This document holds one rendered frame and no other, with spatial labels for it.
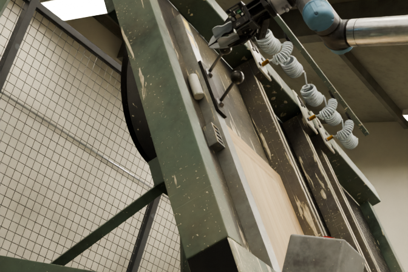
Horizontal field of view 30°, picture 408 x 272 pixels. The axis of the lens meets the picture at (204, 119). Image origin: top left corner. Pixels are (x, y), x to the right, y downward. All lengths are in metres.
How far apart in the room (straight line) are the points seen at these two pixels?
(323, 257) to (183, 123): 0.52
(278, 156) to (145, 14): 0.75
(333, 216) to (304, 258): 1.38
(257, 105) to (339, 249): 1.27
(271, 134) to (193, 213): 0.97
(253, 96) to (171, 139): 0.96
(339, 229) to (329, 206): 0.10
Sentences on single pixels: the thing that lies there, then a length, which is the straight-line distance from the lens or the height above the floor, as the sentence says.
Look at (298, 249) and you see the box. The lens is 1.53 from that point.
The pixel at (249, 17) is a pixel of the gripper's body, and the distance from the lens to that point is 2.07.
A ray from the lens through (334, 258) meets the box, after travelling 1.50.
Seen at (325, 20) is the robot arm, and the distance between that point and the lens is 2.00.
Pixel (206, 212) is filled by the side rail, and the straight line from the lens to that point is 1.67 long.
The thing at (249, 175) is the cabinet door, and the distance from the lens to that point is 2.18.
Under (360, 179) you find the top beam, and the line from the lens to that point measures 3.77.
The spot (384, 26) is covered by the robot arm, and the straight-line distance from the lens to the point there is 2.03.
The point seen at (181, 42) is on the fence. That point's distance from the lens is 2.33.
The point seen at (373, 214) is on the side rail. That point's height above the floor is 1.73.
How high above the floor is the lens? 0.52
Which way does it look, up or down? 22 degrees up
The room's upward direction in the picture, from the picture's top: 17 degrees clockwise
